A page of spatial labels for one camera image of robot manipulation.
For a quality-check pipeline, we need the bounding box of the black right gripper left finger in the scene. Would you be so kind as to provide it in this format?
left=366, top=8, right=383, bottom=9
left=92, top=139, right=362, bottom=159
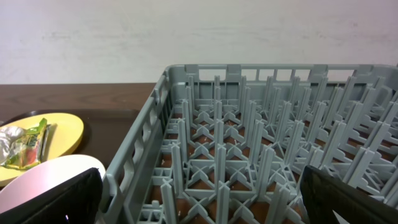
left=1, top=168, right=103, bottom=224

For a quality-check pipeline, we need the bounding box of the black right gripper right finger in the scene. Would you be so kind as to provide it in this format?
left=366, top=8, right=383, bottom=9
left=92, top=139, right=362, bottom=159
left=300, top=166, right=397, bottom=223

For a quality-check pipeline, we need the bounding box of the pink bowl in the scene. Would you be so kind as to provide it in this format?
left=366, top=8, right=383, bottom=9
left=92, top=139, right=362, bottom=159
left=1, top=154, right=106, bottom=213

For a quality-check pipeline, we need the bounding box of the green snack wrapper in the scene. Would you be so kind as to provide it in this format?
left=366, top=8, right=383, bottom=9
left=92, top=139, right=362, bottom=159
left=1, top=118, right=50, bottom=170

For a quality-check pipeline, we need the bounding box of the yellow plate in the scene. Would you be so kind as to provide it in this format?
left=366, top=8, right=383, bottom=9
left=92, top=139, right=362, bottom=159
left=0, top=112, right=85, bottom=187

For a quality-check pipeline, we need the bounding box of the grey dishwasher rack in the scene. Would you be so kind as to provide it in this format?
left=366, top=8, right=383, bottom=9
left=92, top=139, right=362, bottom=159
left=98, top=64, right=397, bottom=223

